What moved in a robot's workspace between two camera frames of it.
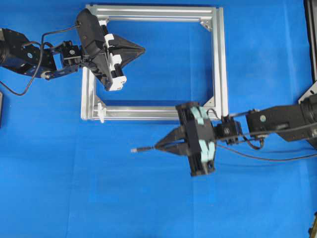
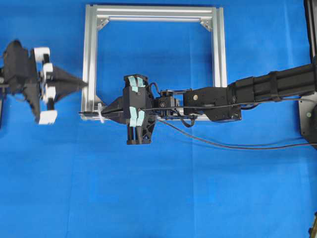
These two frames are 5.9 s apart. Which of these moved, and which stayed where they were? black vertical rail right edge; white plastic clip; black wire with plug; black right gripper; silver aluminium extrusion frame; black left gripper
Moved: black right gripper; black wire with plug; black left gripper
Stayed: white plastic clip; black vertical rail right edge; silver aluminium extrusion frame
